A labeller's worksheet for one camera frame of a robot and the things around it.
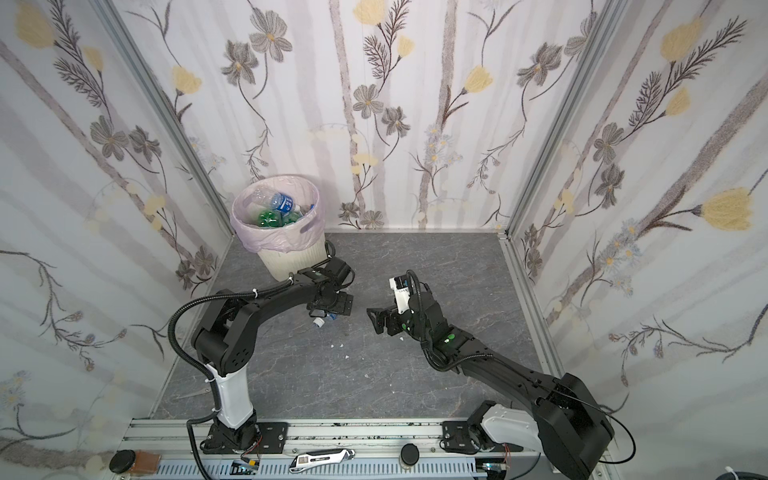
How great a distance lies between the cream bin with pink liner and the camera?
850 mm

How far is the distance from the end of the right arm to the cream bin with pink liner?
0.35 m

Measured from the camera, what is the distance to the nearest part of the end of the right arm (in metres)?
0.71
